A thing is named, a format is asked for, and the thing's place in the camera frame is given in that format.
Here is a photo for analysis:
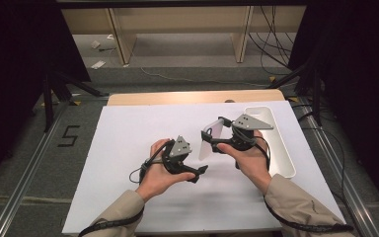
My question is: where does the white plastic storage box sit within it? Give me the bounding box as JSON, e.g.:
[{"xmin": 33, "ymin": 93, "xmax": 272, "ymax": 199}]
[{"xmin": 244, "ymin": 106, "xmax": 297, "ymax": 180}]

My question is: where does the black cable bundle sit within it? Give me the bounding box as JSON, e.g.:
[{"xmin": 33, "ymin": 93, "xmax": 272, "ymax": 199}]
[{"xmin": 247, "ymin": 5, "xmax": 297, "ymax": 77}]

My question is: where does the black curtain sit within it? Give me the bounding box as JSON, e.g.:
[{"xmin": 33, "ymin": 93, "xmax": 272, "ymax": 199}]
[
  {"xmin": 287, "ymin": 0, "xmax": 379, "ymax": 205},
  {"xmin": 0, "ymin": 0, "xmax": 92, "ymax": 192}
]

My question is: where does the light wooden table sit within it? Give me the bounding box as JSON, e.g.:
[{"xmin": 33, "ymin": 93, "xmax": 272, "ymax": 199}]
[{"xmin": 107, "ymin": 88, "xmax": 286, "ymax": 107}]

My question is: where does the wooden cabinet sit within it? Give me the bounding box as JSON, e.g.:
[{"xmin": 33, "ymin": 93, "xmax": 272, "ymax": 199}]
[{"xmin": 60, "ymin": 5, "xmax": 307, "ymax": 66}]

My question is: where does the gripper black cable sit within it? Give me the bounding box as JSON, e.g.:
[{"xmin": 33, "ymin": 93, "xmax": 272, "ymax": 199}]
[
  {"xmin": 78, "ymin": 139, "xmax": 176, "ymax": 237},
  {"xmin": 253, "ymin": 134, "xmax": 354, "ymax": 233}
]

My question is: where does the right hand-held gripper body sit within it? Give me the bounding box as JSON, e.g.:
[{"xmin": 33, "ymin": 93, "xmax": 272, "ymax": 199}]
[{"xmin": 210, "ymin": 113, "xmax": 274, "ymax": 153}]

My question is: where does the person's right hand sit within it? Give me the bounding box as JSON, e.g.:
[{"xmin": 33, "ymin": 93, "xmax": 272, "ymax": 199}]
[{"xmin": 216, "ymin": 129, "xmax": 274, "ymax": 196}]

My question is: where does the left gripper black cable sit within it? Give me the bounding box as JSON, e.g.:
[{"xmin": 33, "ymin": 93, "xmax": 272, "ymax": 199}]
[{"xmin": 78, "ymin": 139, "xmax": 176, "ymax": 237}]

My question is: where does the iridescent phone case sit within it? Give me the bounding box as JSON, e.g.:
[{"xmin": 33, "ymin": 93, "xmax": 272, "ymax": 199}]
[{"xmin": 197, "ymin": 118, "xmax": 226, "ymax": 162}]

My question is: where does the black metal stand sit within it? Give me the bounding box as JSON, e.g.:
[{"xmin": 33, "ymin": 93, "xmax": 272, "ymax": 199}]
[
  {"xmin": 267, "ymin": 60, "xmax": 324, "ymax": 127},
  {"xmin": 42, "ymin": 70, "xmax": 110, "ymax": 132}
]

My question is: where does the person's left hand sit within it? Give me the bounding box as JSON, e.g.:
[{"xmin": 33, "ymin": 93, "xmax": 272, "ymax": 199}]
[{"xmin": 135, "ymin": 137, "xmax": 196, "ymax": 203}]

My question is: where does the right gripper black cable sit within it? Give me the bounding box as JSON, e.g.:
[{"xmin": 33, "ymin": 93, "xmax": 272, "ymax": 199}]
[{"xmin": 253, "ymin": 134, "xmax": 354, "ymax": 233}]

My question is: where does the white foam board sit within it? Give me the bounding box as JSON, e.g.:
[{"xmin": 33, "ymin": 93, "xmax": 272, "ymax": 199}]
[{"xmin": 61, "ymin": 100, "xmax": 347, "ymax": 235}]

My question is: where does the aluminium floor rail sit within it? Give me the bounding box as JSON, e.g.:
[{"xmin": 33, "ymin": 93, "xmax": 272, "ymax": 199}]
[
  {"xmin": 297, "ymin": 96, "xmax": 379, "ymax": 237},
  {"xmin": 0, "ymin": 102, "xmax": 72, "ymax": 237}
]

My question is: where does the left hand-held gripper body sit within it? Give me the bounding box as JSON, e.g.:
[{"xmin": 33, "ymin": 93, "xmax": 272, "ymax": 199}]
[{"xmin": 160, "ymin": 135, "xmax": 200, "ymax": 176}]

